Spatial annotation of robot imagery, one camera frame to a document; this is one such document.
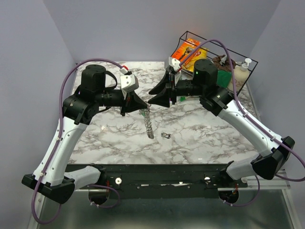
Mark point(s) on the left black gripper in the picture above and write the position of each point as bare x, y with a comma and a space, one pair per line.
133, 102

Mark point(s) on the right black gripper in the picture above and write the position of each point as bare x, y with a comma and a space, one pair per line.
162, 99

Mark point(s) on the small silver key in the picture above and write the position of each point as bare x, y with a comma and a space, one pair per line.
165, 135

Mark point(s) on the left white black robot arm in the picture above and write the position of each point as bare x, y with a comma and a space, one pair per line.
50, 178

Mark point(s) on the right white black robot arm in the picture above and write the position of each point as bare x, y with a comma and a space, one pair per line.
273, 150

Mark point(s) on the green white snack packet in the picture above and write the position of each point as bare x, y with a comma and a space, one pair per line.
182, 98

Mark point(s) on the yellow chips bag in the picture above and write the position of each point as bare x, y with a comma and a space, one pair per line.
200, 54

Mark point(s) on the green brown paper bag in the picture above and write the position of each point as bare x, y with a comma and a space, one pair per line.
224, 75

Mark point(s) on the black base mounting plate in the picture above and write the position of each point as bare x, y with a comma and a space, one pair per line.
158, 193

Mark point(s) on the cream pump lotion bottle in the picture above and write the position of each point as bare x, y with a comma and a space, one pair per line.
241, 73

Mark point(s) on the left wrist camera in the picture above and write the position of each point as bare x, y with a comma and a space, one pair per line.
129, 83

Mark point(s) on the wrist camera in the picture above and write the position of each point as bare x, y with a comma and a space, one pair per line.
173, 65
129, 83

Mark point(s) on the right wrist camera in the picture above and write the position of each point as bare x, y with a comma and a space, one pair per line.
173, 65

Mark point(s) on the black wire shelf rack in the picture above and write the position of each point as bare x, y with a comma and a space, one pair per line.
215, 49

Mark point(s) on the aluminium extrusion rail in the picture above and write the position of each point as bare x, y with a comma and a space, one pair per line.
274, 184

